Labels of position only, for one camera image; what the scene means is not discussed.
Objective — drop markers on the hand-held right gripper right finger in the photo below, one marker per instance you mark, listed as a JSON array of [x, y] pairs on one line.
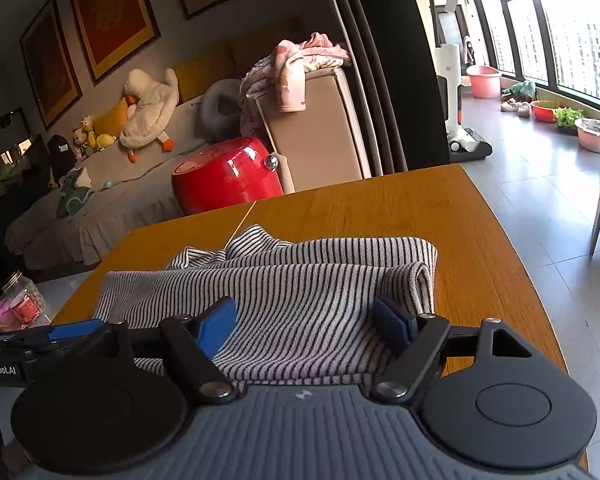
[[393, 324]]

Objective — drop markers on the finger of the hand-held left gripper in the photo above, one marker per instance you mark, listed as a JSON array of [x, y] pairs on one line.
[[75, 331]]

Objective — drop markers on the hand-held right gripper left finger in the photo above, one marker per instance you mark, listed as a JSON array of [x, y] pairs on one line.
[[219, 321]]

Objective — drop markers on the grey cloth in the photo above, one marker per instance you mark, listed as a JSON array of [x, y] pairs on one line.
[[300, 305]]

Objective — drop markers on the pink clothes pile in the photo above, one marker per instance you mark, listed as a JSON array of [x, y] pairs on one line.
[[285, 75]]

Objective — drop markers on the clear candy jar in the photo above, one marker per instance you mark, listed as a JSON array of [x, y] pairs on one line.
[[22, 300]]

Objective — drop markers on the green plush toy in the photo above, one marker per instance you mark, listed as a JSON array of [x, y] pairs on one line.
[[73, 191]]

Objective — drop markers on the beige sofa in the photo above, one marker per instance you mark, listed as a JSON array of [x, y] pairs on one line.
[[130, 195]]

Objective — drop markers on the black bag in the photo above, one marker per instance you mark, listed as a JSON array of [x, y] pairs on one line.
[[60, 155]]

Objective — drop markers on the yellow duck plush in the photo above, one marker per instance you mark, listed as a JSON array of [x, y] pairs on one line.
[[102, 141]]

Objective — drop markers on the small doll plush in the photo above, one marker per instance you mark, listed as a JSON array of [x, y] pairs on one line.
[[82, 138]]

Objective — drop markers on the grey neck pillow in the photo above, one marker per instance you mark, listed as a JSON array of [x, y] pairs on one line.
[[220, 110]]

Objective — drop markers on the yellow cushion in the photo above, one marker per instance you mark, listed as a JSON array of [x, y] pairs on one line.
[[111, 120]]

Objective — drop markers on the white goose plush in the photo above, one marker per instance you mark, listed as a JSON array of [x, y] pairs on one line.
[[147, 110]]

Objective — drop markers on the white upright vacuum cleaner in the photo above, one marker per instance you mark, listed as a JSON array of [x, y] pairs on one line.
[[455, 85]]

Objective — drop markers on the pair of light shoes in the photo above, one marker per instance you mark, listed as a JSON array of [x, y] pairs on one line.
[[516, 106]]

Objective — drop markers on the pink plastic basin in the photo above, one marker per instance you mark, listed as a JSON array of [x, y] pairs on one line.
[[483, 82]]

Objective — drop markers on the red plastic basin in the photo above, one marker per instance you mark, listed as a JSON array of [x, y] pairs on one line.
[[544, 112]]

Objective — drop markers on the dark curtain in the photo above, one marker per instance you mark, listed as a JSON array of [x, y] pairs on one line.
[[375, 60]]

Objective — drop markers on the green leafy plant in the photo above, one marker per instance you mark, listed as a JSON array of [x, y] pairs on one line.
[[568, 117]]

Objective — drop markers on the white basin with plants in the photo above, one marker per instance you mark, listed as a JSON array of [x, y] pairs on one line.
[[597, 137]]

